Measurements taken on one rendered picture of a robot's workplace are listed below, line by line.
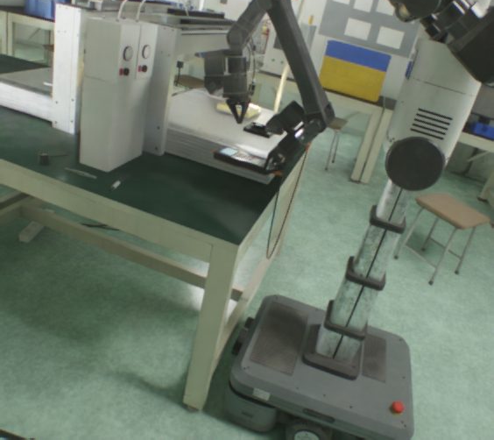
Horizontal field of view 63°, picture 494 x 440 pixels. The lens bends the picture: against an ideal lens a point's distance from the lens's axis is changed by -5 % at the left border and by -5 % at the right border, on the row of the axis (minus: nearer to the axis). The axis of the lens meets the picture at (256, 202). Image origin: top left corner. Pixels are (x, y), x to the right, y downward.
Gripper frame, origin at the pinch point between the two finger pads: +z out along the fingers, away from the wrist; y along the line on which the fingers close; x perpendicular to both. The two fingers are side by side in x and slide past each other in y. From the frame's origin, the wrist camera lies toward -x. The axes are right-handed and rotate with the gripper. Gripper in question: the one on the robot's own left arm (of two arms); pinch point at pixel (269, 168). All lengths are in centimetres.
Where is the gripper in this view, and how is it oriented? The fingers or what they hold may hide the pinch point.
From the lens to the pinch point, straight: 133.0
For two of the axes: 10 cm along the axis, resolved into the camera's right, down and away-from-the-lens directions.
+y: -3.7, 3.4, -8.6
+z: -6.3, 5.9, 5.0
